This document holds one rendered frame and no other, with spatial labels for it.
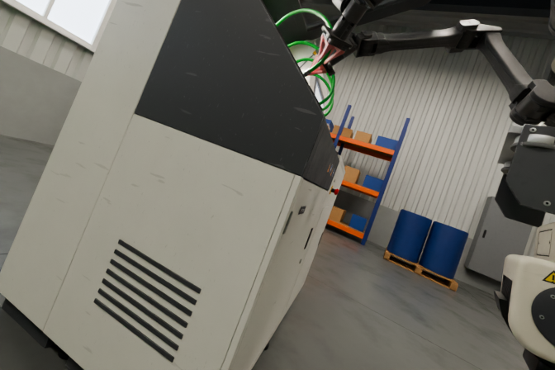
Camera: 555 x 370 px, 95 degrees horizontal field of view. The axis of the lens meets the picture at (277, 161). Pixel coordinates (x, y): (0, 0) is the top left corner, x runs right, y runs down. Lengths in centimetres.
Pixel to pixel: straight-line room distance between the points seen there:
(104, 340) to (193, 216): 43
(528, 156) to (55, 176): 129
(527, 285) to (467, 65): 816
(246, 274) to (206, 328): 17
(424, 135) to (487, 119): 143
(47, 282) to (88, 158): 40
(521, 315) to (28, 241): 132
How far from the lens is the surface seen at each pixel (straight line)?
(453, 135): 793
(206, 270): 73
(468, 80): 849
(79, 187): 104
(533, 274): 68
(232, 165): 69
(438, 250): 569
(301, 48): 159
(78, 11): 484
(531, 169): 68
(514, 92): 111
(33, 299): 119
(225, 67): 79
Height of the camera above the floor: 77
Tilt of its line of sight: 3 degrees up
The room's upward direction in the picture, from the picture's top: 21 degrees clockwise
